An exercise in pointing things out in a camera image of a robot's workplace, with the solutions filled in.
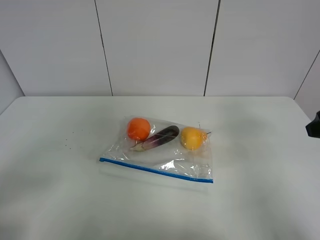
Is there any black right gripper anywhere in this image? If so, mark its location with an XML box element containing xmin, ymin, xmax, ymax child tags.
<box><xmin>305</xmin><ymin>111</ymin><xmax>320</xmax><ymax>138</ymax></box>

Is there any clear zip bag blue seal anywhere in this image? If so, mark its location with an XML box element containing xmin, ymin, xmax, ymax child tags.
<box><xmin>99</xmin><ymin>116</ymin><xmax>214</xmax><ymax>183</ymax></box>

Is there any purple eggplant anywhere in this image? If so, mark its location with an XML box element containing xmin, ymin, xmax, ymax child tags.
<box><xmin>130</xmin><ymin>125</ymin><xmax>180</xmax><ymax>152</ymax></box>

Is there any orange fruit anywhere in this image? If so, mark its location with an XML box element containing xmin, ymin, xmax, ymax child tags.
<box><xmin>127</xmin><ymin>117</ymin><xmax>151</xmax><ymax>142</ymax></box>

